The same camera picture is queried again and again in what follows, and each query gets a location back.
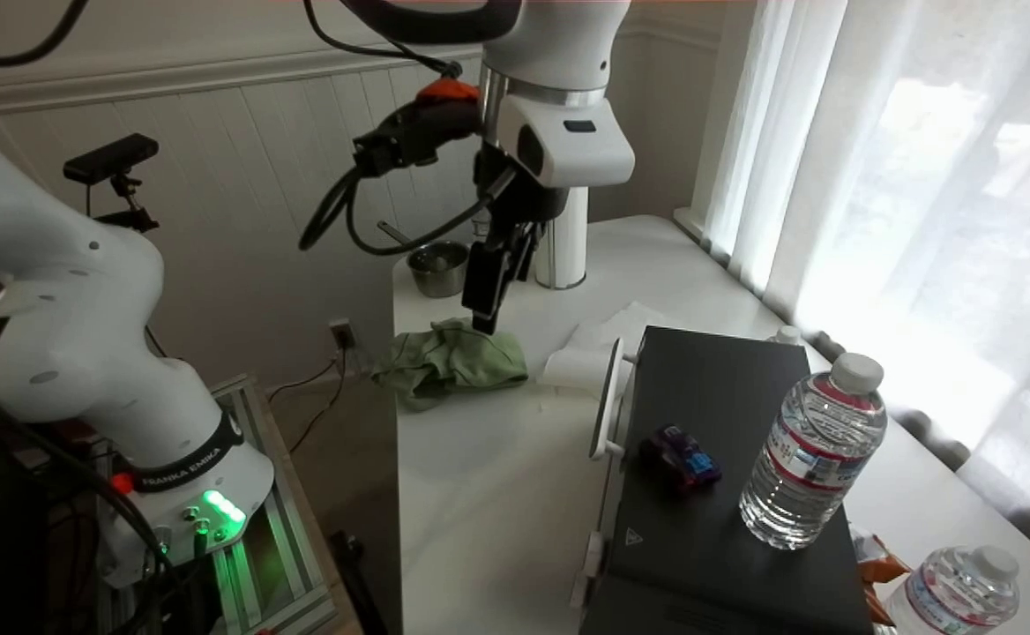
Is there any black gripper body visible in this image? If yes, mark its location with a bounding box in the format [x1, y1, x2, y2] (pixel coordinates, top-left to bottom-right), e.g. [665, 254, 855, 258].
[471, 137, 573, 258]

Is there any blue red toy car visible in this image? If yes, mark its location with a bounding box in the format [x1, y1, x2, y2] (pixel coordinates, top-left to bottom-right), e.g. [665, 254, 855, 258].
[637, 424, 725, 499]

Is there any white paper towel roll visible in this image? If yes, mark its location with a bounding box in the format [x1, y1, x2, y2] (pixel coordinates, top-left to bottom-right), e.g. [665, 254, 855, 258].
[529, 184, 591, 293]

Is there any metal saucepan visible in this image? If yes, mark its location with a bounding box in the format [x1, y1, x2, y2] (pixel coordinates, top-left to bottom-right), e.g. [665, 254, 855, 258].
[404, 242, 471, 300]

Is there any green cloth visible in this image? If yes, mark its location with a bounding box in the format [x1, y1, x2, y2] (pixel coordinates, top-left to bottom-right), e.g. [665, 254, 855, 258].
[374, 318, 534, 416]

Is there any black toaster oven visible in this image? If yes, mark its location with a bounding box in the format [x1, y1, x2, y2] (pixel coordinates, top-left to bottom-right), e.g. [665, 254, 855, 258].
[577, 326, 878, 635]

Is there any clear plastic water bottle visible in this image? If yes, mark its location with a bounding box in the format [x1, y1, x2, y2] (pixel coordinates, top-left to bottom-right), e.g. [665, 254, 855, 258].
[899, 544, 1023, 635]
[737, 351, 892, 553]

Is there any white sheer curtain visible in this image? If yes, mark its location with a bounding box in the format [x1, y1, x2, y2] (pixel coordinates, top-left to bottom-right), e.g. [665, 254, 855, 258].
[671, 0, 1030, 557]

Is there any orange snack bag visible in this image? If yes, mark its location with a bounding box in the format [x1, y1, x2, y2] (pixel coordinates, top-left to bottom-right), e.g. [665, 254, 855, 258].
[850, 534, 914, 628]

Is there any black orange wrist camera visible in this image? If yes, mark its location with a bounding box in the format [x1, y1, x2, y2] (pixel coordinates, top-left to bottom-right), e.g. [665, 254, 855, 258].
[353, 79, 487, 182]

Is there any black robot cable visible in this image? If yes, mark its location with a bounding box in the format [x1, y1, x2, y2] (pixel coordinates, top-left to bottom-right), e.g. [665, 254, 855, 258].
[296, 162, 508, 258]

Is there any white wall outlet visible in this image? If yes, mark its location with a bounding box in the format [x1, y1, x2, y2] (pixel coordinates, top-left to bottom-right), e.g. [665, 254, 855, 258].
[328, 314, 359, 357]

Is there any black power cord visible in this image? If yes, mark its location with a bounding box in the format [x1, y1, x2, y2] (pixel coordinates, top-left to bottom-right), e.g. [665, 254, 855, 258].
[266, 345, 353, 457]

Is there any wooden frame robot stand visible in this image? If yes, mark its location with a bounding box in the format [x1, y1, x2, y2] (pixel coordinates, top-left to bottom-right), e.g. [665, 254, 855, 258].
[202, 373, 343, 635]

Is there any black overhead cable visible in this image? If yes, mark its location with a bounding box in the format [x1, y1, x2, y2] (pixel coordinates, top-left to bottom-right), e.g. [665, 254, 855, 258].
[0, 0, 90, 72]

